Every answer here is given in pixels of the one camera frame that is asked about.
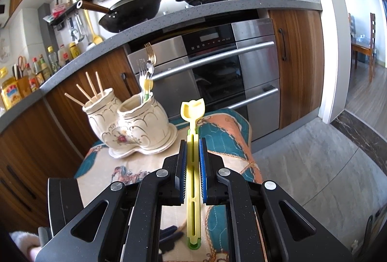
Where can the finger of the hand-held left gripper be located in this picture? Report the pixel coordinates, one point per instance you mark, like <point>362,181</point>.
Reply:
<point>169,233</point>

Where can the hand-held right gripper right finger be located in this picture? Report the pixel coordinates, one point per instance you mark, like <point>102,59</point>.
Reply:
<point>203,174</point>

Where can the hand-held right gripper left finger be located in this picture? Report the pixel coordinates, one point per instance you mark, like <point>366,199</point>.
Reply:
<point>182,171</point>

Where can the yellow plastic fork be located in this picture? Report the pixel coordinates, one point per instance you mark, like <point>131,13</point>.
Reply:
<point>192,189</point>

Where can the white floral ceramic utensil holder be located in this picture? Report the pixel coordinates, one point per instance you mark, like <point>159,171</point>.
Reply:
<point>142,123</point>

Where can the silver metal spoon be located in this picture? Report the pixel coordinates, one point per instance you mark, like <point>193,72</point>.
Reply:
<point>151,70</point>

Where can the silver metal fork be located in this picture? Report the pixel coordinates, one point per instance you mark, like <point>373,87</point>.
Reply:
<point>141,68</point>

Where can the gold metal fork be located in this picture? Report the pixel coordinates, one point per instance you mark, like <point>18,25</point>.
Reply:
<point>150,55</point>

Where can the person's left forearm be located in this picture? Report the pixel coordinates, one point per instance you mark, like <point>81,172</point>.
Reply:
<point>21,242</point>

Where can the white gold-rimmed ceramic saucer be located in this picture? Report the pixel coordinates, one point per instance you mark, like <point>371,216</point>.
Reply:
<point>157,148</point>

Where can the printed quilted cloth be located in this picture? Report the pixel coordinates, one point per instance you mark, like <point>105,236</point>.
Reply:
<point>229,141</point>

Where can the wooden corner base cabinet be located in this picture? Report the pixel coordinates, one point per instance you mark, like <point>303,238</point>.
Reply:
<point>30,144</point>

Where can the stainless steel built-in oven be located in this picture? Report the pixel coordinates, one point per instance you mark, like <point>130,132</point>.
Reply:
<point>217,68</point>

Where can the large yellow jar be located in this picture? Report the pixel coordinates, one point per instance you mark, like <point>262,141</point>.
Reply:
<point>10,94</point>

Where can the row of condiment bottles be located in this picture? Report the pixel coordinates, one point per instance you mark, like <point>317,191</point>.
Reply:
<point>45,65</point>

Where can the tall wooden cabinet door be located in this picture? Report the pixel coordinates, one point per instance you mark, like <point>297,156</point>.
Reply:
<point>302,68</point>

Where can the grey speckled countertop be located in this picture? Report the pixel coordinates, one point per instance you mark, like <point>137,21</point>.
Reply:
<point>211,10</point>

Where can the hanging steel ladle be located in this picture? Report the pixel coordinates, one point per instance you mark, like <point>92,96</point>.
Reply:
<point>78,29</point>

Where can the wooden dining table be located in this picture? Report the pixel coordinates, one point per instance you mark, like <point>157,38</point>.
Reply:
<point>364,49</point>

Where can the dark metal frame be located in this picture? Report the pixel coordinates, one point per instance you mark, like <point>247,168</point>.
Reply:
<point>369,234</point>

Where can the black wall spice rack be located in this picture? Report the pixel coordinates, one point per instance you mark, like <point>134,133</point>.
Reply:
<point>62,16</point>

